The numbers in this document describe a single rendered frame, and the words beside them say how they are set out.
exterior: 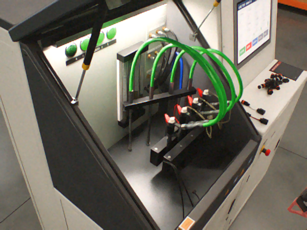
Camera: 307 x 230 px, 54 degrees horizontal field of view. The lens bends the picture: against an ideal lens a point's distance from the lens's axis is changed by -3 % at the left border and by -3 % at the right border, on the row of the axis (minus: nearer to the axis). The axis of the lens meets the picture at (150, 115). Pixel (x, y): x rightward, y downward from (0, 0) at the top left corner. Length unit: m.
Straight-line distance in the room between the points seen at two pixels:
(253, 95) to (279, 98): 0.13
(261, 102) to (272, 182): 1.12
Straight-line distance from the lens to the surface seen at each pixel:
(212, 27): 1.30
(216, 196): 1.14
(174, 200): 1.24
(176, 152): 1.20
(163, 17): 1.34
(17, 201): 2.37
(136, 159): 1.36
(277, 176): 2.64
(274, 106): 1.57
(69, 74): 1.05
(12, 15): 0.99
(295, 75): 1.89
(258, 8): 1.64
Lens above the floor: 1.84
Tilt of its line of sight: 39 degrees down
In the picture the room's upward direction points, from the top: 4 degrees clockwise
